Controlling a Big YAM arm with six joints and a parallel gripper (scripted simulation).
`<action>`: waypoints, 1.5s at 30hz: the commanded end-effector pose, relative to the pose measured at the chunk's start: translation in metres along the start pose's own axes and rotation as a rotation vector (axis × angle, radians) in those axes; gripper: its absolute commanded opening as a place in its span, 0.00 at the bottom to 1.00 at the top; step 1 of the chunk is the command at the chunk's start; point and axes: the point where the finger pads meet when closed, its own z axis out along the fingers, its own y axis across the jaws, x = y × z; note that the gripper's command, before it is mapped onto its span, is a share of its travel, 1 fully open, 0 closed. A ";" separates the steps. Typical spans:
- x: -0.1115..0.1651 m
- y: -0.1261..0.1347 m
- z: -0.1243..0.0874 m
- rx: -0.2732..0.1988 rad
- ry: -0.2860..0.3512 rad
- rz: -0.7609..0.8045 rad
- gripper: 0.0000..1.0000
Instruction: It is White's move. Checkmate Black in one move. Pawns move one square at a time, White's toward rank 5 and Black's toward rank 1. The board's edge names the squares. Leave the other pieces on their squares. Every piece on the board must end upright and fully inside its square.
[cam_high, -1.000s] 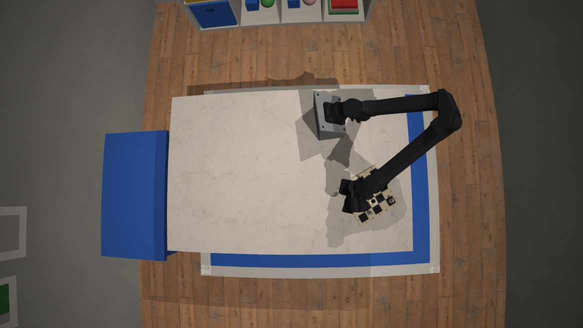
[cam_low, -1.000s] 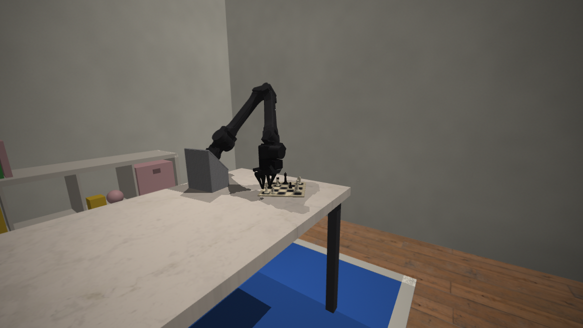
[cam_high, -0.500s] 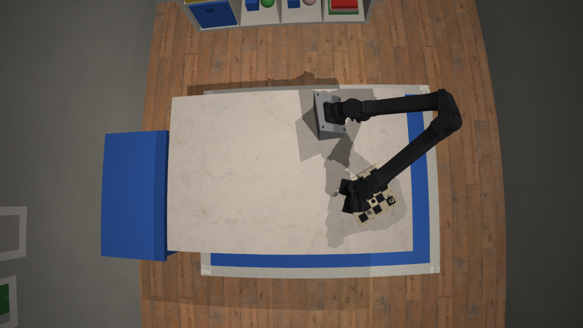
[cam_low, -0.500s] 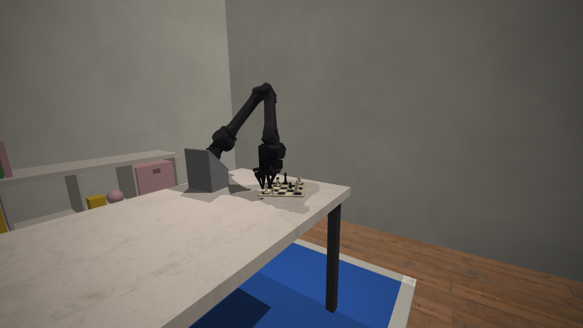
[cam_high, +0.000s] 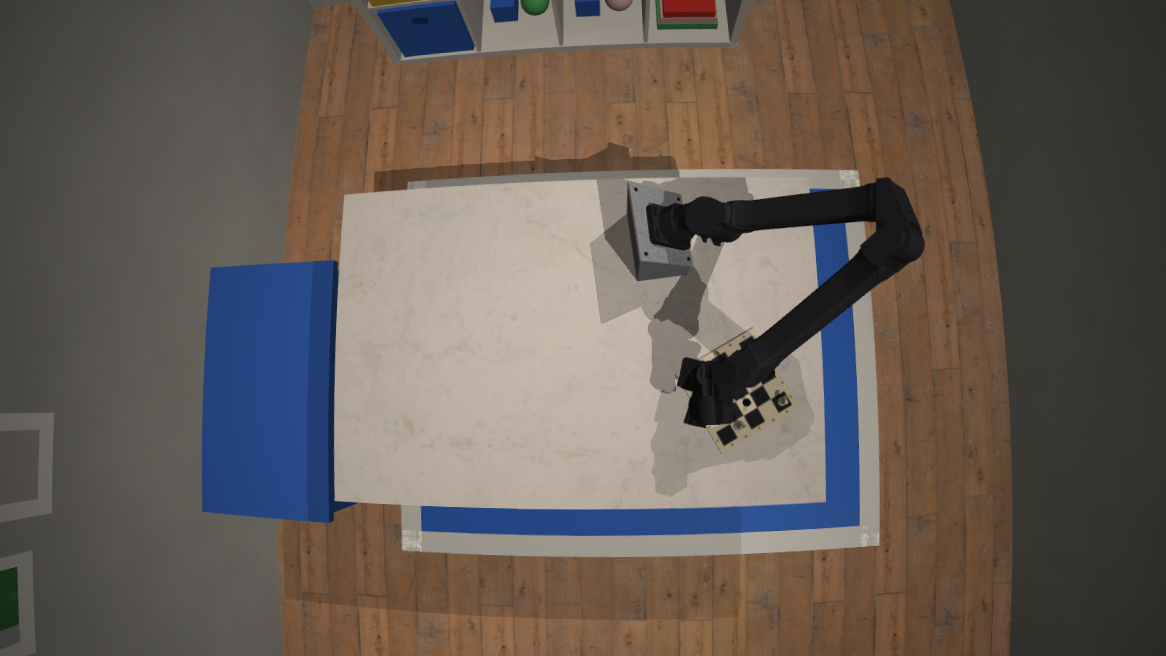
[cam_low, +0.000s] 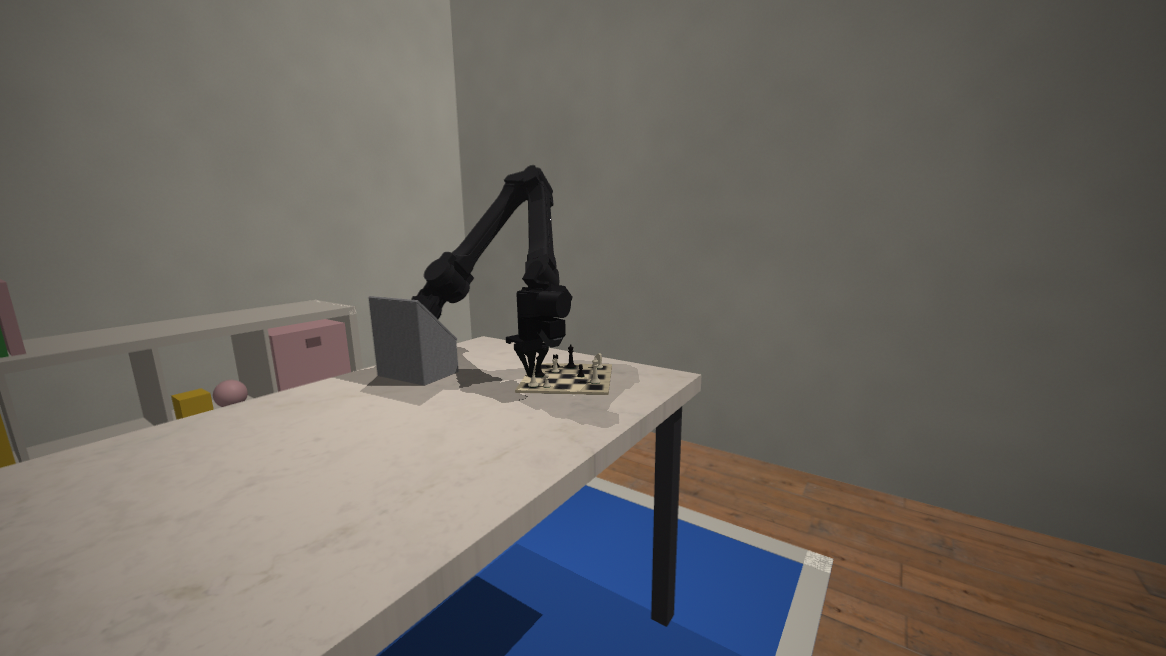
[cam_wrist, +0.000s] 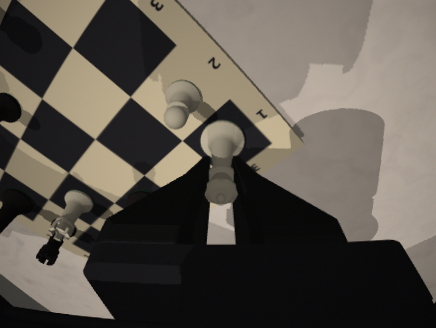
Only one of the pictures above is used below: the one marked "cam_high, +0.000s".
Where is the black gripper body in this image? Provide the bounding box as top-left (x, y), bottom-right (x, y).
top-left (677, 357), bottom-right (705, 389)

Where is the black and cream chessboard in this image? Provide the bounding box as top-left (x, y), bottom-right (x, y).
top-left (700, 327), bottom-right (800, 454)

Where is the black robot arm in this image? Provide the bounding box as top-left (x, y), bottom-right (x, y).
top-left (646, 177), bottom-right (925, 428)

